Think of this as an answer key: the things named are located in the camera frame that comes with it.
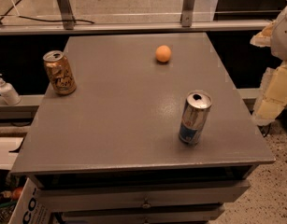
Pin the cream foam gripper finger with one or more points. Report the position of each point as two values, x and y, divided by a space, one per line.
265 37
272 97

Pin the orange fruit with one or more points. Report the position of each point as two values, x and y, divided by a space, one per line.
163 54

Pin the silver blue energy drink can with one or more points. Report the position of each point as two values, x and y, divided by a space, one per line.
194 116

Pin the orange soda can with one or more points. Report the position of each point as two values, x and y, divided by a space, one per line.
59 72

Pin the grey drawer cabinet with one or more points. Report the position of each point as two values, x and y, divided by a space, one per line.
110 152

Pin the white pump bottle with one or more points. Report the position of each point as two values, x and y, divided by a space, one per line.
8 93

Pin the white cardboard box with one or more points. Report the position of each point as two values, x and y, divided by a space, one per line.
29 209

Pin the red round object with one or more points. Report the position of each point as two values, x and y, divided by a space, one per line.
16 193

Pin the metal railing frame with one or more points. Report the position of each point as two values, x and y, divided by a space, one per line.
71 17

